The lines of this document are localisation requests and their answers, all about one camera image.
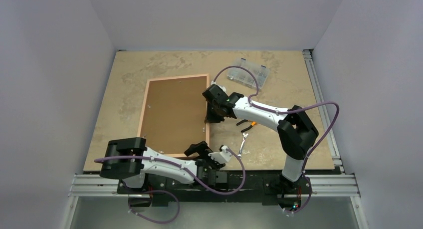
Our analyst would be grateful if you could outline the aluminium extrusion frame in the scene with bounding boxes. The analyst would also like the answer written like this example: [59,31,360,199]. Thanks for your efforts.
[302,49,369,229]

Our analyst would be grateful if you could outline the orange black pliers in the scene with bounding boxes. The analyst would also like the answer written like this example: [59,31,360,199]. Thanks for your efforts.
[236,119,258,133]

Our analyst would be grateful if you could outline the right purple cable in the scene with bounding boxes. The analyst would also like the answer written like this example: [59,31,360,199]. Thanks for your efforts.
[212,66,340,215]

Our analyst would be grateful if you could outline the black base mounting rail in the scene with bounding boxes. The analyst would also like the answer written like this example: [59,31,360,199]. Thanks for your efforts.
[117,170,313,211]

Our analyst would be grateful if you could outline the silver combination wrench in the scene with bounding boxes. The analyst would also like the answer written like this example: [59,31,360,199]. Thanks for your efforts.
[237,132,248,159]

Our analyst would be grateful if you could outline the clear plastic screw organizer box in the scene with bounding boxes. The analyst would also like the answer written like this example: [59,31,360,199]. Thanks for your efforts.
[226,58,270,90]

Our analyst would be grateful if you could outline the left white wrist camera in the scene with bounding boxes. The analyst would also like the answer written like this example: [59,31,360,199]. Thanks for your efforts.
[208,145,232,164]

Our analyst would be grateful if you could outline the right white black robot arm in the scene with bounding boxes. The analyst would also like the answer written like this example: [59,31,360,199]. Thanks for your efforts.
[202,84,319,193]

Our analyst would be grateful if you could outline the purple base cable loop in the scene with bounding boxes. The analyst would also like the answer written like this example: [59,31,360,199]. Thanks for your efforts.
[128,190,181,225]

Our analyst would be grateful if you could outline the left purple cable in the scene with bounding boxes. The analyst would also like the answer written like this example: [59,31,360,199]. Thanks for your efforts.
[94,148,247,196]

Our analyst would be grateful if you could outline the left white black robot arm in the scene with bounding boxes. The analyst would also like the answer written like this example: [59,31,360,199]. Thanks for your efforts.
[94,137,232,194]

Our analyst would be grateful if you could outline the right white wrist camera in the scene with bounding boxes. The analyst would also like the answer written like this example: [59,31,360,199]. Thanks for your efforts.
[215,84,226,92]

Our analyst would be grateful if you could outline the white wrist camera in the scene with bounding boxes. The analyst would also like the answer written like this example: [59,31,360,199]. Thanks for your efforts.
[215,84,226,92]
[208,145,232,164]

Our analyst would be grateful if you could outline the pink picture frame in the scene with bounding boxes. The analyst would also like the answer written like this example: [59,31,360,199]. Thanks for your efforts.
[137,74,210,159]

